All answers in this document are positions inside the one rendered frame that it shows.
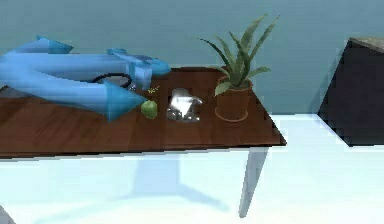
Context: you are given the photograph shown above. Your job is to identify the shiny silver crumpled object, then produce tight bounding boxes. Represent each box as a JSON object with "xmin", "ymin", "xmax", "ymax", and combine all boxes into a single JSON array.
[{"xmin": 166, "ymin": 87, "xmax": 203, "ymax": 123}]

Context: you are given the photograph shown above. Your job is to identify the black curved cable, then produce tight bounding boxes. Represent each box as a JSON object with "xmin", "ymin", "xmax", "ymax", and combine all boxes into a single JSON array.
[{"xmin": 90, "ymin": 73, "xmax": 135, "ymax": 89}]

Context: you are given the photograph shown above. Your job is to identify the dark cabinet with grey top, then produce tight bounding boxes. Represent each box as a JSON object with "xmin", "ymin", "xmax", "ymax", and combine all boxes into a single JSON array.
[{"xmin": 317, "ymin": 37, "xmax": 384, "ymax": 148}]

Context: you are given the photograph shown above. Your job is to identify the green apple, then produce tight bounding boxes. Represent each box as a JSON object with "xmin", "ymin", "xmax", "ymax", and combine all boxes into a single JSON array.
[{"xmin": 140, "ymin": 100, "xmax": 159, "ymax": 120}]

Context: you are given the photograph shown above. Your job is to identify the brown wooden table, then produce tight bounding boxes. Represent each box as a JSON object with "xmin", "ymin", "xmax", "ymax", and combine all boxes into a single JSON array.
[{"xmin": 0, "ymin": 66, "xmax": 288, "ymax": 219}]

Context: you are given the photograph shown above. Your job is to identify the potted green house plant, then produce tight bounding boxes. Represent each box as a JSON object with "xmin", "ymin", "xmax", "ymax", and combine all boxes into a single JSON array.
[{"xmin": 199, "ymin": 13, "xmax": 280, "ymax": 123}]

